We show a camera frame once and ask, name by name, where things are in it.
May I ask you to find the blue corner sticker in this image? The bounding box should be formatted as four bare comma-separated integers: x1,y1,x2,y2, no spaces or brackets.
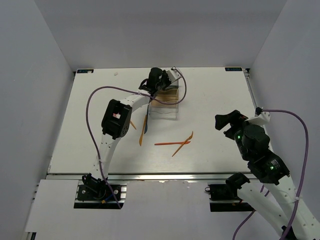
76,69,94,74
224,67,243,72

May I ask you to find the orange plastic knife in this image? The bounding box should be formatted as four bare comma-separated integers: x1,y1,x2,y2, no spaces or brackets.
138,114,148,146

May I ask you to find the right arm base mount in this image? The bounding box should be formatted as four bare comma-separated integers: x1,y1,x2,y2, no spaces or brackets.
204,172,254,213

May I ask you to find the dark smoked plastic container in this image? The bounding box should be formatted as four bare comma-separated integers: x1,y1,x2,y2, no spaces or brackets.
166,79,179,90

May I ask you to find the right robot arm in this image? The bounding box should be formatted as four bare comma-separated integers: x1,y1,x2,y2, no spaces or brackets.
215,107,320,240

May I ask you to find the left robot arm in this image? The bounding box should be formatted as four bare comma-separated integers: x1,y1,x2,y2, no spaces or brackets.
85,67,182,181

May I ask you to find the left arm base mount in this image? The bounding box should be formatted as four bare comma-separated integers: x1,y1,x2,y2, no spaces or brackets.
73,173,126,210

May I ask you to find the left blue corner sticker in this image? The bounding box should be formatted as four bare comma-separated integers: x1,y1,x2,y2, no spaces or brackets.
76,69,94,74

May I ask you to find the blue plastic knife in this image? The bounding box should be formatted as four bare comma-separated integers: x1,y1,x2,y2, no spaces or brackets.
143,106,149,134

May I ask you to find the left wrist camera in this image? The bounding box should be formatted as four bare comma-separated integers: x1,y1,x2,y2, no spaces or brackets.
166,66,182,84

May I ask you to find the red plastic knife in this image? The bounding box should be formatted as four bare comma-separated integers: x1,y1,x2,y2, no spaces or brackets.
154,141,191,146

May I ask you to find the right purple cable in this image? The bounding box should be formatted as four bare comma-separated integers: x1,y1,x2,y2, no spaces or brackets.
232,107,310,240

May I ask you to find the orange plastic fork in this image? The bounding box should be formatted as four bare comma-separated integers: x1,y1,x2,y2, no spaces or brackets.
172,131,194,157

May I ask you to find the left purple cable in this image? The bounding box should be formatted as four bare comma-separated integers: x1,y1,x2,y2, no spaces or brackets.
85,66,188,209

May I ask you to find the clear plastic container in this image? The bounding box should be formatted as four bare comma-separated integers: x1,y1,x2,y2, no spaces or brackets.
148,100,179,120

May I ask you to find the purple cable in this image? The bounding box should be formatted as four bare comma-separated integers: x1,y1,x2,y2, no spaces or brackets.
232,107,310,240
85,66,188,209

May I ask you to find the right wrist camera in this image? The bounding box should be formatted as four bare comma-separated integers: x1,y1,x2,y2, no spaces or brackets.
246,107,271,127

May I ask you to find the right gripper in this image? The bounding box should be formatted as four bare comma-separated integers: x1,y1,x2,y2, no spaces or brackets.
214,109,250,161

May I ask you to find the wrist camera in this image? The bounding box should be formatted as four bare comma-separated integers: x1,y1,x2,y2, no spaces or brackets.
166,66,182,84
246,107,271,127

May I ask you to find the right blue corner sticker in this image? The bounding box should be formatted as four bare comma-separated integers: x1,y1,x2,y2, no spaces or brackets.
224,67,243,72

